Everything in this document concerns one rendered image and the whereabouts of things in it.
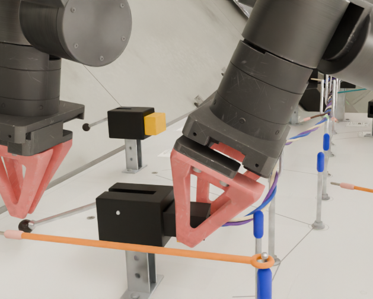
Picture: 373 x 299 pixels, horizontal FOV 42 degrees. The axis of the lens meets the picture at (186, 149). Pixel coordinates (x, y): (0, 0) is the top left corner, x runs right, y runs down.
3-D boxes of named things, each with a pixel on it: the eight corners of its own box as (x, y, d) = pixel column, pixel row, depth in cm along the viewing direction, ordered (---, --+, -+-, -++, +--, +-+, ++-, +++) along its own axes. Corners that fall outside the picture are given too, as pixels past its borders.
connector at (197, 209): (156, 219, 42) (158, 197, 41) (212, 225, 41) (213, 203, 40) (148, 233, 39) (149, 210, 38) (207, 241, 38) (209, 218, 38)
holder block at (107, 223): (119, 223, 44) (116, 181, 43) (178, 228, 42) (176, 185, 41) (98, 243, 40) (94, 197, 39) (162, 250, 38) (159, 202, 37)
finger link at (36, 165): (78, 206, 47) (84, 113, 44) (36, 236, 40) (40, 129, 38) (18, 191, 49) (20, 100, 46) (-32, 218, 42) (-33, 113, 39)
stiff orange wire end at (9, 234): (0, 232, 31) (-1, 223, 30) (276, 262, 25) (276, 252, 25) (-13, 240, 29) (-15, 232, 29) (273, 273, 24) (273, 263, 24)
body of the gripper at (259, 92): (281, 145, 40) (323, 64, 38) (264, 184, 31) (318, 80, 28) (213, 111, 41) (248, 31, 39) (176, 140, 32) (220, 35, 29)
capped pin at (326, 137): (331, 197, 63) (334, 132, 60) (328, 200, 61) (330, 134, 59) (319, 195, 63) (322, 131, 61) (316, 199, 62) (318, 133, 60)
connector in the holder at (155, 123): (155, 129, 77) (154, 112, 77) (166, 130, 77) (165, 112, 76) (144, 134, 74) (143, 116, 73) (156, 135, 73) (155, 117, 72)
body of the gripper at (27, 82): (86, 124, 45) (91, 44, 43) (21, 150, 36) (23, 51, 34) (26, 111, 47) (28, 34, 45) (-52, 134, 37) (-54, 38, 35)
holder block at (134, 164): (93, 161, 83) (88, 105, 81) (158, 166, 79) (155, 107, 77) (78, 169, 79) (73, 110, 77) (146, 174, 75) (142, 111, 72)
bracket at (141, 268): (140, 274, 45) (136, 224, 43) (164, 277, 44) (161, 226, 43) (119, 301, 40) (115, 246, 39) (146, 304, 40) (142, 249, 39)
